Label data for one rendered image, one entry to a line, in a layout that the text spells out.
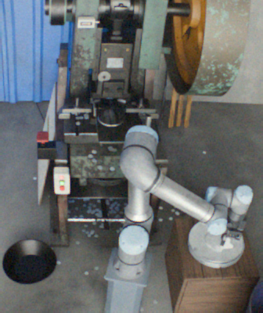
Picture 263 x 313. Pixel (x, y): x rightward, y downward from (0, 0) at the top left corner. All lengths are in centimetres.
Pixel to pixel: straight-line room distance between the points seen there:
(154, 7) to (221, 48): 36
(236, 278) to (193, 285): 21
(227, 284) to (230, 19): 126
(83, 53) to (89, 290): 125
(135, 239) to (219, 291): 66
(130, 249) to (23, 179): 136
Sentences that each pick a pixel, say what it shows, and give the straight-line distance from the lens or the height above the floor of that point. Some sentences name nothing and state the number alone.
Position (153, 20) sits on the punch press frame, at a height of 132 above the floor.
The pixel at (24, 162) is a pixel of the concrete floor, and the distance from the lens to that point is 320.
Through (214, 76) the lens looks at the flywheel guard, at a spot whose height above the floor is 120.
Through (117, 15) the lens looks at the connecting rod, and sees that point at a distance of 205.
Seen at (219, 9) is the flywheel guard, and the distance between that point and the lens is 179.
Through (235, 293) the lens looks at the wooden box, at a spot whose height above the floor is 21.
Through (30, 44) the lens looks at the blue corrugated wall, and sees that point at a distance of 347.
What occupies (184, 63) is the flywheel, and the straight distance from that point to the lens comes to 229.
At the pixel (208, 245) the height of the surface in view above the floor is 39.
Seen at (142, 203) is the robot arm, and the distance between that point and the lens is 189.
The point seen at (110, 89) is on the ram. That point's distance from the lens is 220.
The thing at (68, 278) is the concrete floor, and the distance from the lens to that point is 256.
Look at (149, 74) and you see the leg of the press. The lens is 261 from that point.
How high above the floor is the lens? 215
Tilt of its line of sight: 39 degrees down
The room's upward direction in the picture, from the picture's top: 7 degrees clockwise
